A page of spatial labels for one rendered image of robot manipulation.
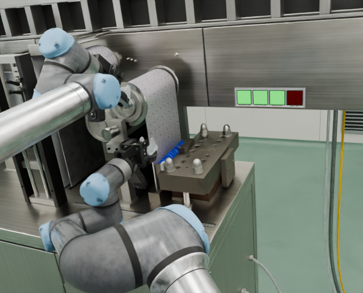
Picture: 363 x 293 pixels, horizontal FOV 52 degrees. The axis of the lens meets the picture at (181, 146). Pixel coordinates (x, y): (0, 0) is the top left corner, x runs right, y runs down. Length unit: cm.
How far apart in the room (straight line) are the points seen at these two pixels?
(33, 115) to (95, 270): 29
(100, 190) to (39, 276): 59
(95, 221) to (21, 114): 44
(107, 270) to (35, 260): 82
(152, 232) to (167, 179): 58
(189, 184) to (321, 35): 64
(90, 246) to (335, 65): 98
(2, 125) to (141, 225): 29
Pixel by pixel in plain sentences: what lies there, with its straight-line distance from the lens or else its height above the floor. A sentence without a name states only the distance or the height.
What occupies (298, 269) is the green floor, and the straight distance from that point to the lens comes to 241.
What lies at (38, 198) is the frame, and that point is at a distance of 149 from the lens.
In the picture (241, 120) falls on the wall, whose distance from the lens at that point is 402.
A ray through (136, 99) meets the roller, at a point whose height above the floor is 127.
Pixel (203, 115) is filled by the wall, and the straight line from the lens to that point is 414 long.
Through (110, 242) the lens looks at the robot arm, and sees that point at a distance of 65.
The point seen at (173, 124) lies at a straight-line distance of 140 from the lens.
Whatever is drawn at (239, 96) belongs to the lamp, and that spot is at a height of 119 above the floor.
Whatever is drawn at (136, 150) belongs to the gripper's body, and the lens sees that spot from 114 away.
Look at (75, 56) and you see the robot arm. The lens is 95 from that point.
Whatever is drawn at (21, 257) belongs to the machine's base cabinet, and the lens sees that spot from 150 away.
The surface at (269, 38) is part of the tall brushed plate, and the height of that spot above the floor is 139.
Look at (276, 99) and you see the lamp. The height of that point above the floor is 118.
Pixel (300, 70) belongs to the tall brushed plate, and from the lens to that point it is 136.
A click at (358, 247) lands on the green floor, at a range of 263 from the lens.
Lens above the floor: 157
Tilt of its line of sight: 23 degrees down
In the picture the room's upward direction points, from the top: 6 degrees counter-clockwise
